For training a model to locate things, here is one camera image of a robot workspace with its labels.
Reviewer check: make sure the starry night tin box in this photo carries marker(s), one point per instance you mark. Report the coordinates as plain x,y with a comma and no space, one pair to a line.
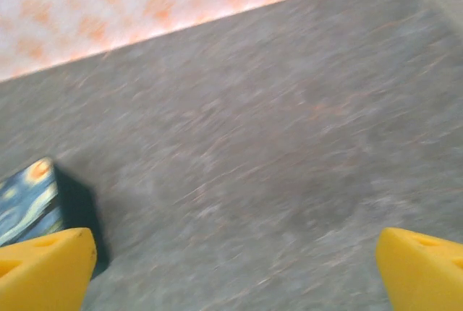
25,202

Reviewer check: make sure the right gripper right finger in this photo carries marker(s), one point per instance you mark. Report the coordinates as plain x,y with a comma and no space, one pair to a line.
423,271

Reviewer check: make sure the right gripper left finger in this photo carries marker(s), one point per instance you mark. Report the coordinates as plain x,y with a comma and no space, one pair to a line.
43,271

